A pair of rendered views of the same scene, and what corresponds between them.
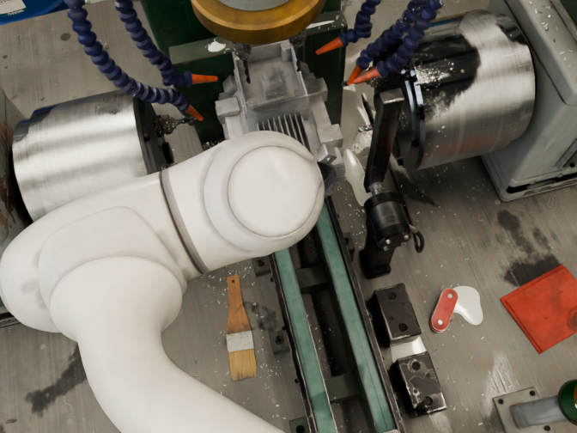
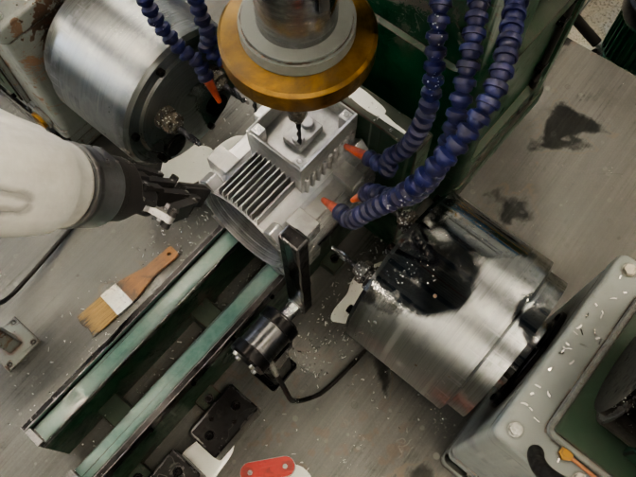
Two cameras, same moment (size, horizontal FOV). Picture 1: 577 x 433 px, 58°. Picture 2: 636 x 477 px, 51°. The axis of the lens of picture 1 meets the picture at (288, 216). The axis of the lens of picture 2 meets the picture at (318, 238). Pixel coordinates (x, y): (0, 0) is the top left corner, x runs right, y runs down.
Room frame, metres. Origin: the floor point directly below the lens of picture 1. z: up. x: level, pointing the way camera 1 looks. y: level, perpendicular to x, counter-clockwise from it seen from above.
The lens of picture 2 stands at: (0.25, -0.39, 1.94)
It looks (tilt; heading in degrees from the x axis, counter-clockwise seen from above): 68 degrees down; 49
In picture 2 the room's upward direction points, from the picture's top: 1 degrees counter-clockwise
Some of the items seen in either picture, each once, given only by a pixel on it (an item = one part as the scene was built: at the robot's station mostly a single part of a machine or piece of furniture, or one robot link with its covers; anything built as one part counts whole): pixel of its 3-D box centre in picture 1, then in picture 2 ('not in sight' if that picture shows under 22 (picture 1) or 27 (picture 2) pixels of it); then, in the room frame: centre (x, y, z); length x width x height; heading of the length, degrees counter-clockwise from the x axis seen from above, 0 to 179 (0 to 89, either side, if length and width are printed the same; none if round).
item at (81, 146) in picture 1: (77, 177); (124, 53); (0.47, 0.35, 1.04); 0.37 x 0.25 x 0.25; 98
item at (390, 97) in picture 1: (381, 148); (296, 275); (0.41, -0.15, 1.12); 0.04 x 0.03 x 0.26; 8
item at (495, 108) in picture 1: (458, 88); (468, 315); (0.57, -0.33, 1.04); 0.41 x 0.25 x 0.25; 98
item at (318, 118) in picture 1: (279, 138); (287, 185); (0.52, 0.00, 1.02); 0.20 x 0.19 x 0.19; 7
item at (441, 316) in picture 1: (444, 310); (268, 469); (0.23, -0.28, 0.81); 0.09 x 0.03 x 0.02; 148
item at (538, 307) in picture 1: (551, 307); not in sight; (0.21, -0.48, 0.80); 0.15 x 0.12 x 0.01; 112
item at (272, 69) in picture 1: (270, 88); (303, 135); (0.56, 0.01, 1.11); 0.12 x 0.11 x 0.07; 7
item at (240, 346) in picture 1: (238, 326); (131, 288); (0.24, 0.12, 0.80); 0.21 x 0.05 x 0.01; 3
